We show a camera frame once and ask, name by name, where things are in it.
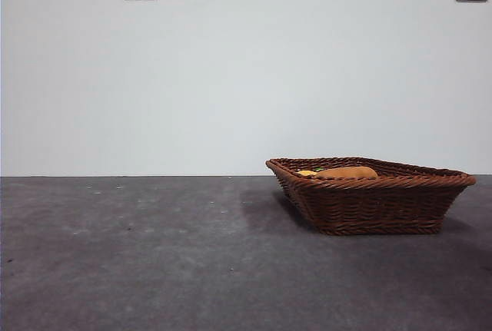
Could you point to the brown wicker basket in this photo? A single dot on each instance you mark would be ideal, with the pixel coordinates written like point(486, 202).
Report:
point(376, 204)

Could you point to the brown potato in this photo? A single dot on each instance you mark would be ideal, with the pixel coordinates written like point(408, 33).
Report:
point(346, 173)

